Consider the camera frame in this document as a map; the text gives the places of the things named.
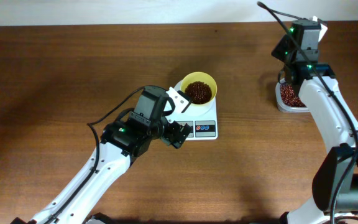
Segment yellow plastic bowl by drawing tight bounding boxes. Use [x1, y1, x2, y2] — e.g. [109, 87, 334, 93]
[180, 72, 218, 106]

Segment red beans in container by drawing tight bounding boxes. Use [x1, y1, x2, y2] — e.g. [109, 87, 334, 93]
[280, 84, 306, 108]

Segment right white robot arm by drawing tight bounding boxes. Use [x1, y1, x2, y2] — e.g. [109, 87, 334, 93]
[272, 19, 358, 223]

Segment clear plastic container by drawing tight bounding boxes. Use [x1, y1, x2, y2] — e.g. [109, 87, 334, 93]
[275, 78, 309, 113]

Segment red beans in bowl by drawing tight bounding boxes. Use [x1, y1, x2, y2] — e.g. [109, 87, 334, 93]
[185, 82, 212, 105]

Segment white digital kitchen scale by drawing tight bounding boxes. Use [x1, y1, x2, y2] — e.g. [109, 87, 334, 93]
[165, 80, 219, 142]

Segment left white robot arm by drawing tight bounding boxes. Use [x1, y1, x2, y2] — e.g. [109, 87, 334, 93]
[30, 85, 191, 224]

